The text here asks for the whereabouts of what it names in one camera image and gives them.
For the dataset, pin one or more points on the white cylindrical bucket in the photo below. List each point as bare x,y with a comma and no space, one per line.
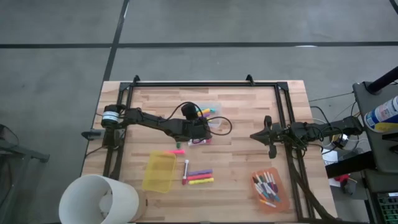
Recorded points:
81,199

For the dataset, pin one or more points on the yellow plastic bin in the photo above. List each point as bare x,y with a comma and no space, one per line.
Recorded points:
158,172

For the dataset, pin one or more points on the black aluminium table frame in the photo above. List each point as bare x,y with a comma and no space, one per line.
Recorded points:
202,84

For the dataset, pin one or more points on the black cap thin Sharpie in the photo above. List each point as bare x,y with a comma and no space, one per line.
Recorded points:
255,180

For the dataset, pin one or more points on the blue cap white pen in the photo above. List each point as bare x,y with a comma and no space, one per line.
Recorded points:
276,198

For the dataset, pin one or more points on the yellow cap thin Sharpie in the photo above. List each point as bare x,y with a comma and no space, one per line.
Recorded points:
268,204

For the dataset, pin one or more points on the red cap white marker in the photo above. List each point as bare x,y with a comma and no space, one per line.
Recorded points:
185,171

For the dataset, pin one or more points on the clear plastic bin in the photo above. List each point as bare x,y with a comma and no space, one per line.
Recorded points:
217,105

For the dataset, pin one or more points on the orange plastic bin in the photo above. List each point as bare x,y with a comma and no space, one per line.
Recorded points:
280,205

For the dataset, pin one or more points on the backlit keyboard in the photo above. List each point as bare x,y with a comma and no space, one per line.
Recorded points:
388,208

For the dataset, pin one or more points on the grey cart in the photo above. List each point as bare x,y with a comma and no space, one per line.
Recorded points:
362,102

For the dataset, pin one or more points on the white blue spray can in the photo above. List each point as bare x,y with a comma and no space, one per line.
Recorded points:
384,115

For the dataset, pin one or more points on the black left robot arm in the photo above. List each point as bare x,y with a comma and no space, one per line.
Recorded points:
155,119

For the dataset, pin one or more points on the blue cap thin Sharpie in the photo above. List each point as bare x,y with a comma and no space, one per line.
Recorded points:
264,195

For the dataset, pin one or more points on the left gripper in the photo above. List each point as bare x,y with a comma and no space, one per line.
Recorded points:
196,129

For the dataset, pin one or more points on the black pole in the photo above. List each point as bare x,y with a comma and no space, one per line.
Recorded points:
382,81

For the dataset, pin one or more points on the red cap thin Sharpie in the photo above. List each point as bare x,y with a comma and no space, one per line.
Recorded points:
270,184

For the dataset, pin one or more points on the small metal controller box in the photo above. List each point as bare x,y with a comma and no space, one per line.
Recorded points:
340,140

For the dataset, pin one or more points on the small red object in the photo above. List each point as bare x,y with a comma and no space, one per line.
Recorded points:
342,178

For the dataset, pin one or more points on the purple cap thin Sharpie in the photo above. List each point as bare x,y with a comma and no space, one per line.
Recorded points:
274,186

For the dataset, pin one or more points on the magenta Expo marker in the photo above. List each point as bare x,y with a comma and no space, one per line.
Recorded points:
202,142

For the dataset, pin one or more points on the grey metal stand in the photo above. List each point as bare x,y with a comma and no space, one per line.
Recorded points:
18,149

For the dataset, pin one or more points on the yellow Sharpie highlighter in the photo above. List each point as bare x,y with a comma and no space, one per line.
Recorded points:
201,181

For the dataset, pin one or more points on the lavender highlighter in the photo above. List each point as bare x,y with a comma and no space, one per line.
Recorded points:
200,172

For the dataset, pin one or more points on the violet cap thin Sharpie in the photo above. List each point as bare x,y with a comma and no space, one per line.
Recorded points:
266,186

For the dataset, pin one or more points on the black clamp bracket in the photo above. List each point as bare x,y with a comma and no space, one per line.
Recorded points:
91,134

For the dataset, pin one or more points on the dark purple highlighter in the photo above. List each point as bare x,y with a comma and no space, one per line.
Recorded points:
206,115

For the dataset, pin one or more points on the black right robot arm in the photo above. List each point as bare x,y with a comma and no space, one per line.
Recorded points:
326,129

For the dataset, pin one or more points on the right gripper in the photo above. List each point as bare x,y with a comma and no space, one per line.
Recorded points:
276,135

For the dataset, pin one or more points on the plain yellow highlighter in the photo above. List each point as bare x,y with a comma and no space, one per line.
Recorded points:
203,111

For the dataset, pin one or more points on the pink highlighter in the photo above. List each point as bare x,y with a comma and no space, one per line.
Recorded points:
175,152

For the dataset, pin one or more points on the red highlighter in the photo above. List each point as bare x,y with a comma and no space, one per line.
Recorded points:
199,177

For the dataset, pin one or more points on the long green Expo marker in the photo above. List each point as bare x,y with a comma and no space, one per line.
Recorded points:
178,145

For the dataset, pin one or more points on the white paper sheet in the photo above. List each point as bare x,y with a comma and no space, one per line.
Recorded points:
330,157

